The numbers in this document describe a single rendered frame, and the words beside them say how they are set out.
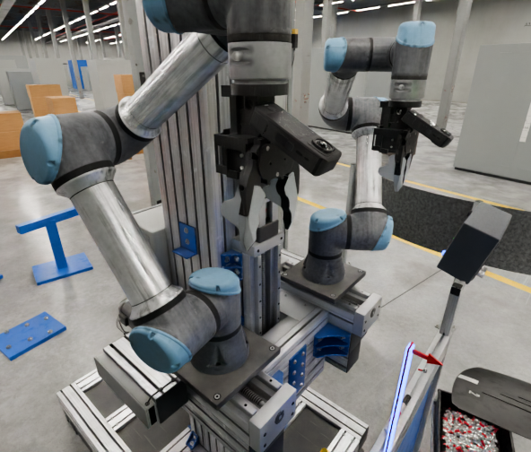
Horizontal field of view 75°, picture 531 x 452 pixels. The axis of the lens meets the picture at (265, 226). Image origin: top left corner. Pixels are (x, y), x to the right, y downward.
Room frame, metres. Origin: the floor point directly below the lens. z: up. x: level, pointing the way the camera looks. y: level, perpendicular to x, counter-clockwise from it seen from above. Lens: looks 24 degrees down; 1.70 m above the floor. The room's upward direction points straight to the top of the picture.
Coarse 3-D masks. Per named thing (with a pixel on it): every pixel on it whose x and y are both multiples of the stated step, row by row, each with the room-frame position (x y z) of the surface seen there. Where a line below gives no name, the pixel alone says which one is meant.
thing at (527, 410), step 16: (480, 368) 0.54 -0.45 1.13; (464, 384) 0.46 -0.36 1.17; (480, 384) 0.46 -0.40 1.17; (496, 384) 0.47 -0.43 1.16; (512, 384) 0.47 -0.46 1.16; (528, 384) 0.47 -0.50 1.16; (464, 400) 0.41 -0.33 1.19; (480, 400) 0.42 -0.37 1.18; (496, 400) 0.42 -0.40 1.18; (512, 400) 0.42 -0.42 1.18; (528, 400) 0.42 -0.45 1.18; (480, 416) 0.38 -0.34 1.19; (496, 416) 0.38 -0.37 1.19; (512, 416) 0.39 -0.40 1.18; (528, 416) 0.39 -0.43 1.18; (528, 432) 0.36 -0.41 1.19
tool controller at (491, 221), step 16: (480, 208) 1.13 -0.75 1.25; (496, 208) 1.16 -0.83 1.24; (464, 224) 1.00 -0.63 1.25; (480, 224) 1.01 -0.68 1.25; (496, 224) 1.03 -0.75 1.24; (464, 240) 0.99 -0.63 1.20; (480, 240) 0.97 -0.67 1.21; (496, 240) 0.94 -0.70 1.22; (448, 256) 1.01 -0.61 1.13; (464, 256) 0.99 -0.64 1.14; (480, 256) 0.96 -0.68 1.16; (448, 272) 1.01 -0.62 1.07; (464, 272) 0.98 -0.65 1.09; (480, 272) 0.98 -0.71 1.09
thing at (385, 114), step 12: (384, 108) 0.86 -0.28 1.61; (396, 108) 0.83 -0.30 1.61; (408, 108) 0.82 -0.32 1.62; (384, 120) 0.84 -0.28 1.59; (396, 120) 0.83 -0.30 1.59; (384, 132) 0.82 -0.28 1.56; (396, 132) 0.81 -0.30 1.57; (408, 132) 0.80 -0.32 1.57; (372, 144) 0.84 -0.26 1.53; (384, 144) 0.83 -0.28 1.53; (396, 144) 0.80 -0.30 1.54; (408, 144) 0.80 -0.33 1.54
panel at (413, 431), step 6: (426, 396) 0.91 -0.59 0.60; (426, 402) 0.93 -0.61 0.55; (420, 408) 0.85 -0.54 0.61; (420, 414) 0.88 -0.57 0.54; (414, 420) 0.81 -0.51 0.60; (420, 420) 0.91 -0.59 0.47; (414, 426) 0.84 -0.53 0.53; (420, 426) 0.93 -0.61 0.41; (408, 432) 0.77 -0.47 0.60; (414, 432) 0.87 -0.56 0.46; (408, 438) 0.79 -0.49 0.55; (414, 438) 0.90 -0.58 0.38; (402, 444) 0.72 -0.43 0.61; (408, 444) 0.81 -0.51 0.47; (414, 444) 0.93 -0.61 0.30; (402, 450) 0.74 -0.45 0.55; (408, 450) 0.84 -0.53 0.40
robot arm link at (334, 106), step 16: (336, 48) 0.92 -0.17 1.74; (352, 48) 0.91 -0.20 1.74; (368, 48) 0.91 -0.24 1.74; (336, 64) 0.92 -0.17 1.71; (352, 64) 0.92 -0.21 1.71; (368, 64) 0.91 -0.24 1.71; (336, 80) 0.99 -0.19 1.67; (352, 80) 1.00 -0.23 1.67; (336, 96) 1.07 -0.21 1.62; (320, 112) 1.22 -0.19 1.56; (336, 112) 1.18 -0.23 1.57; (336, 128) 1.26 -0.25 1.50
